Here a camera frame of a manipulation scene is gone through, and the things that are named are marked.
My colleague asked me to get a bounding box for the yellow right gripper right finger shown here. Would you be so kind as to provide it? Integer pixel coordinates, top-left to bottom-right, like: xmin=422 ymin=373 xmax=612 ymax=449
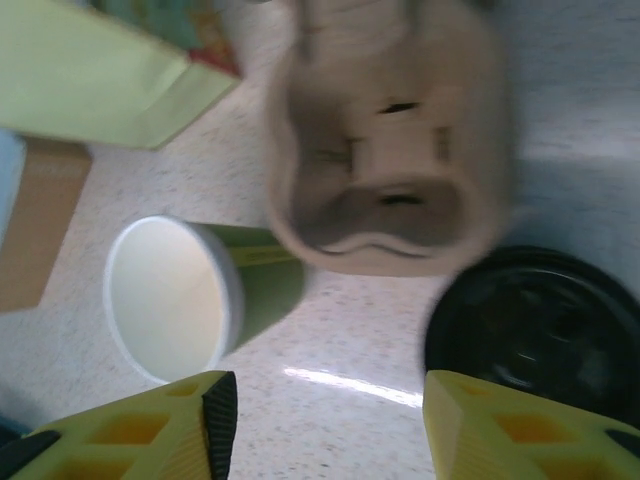
xmin=423 ymin=369 xmax=640 ymax=480

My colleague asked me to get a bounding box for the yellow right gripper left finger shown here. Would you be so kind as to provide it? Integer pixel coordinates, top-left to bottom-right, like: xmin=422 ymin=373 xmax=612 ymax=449
xmin=0 ymin=370 xmax=239 ymax=480

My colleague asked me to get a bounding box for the grey pulp cup carrier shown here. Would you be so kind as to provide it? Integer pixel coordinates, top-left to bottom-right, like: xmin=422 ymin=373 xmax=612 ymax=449
xmin=263 ymin=0 xmax=532 ymax=279

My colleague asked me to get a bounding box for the green printed paper gift bag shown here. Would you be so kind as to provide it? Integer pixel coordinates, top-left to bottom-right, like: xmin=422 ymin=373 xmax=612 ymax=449
xmin=0 ymin=0 xmax=246 ymax=151

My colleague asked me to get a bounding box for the black plastic cup lid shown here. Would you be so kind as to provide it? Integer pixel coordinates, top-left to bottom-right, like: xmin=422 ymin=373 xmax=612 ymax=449
xmin=422 ymin=244 xmax=640 ymax=432

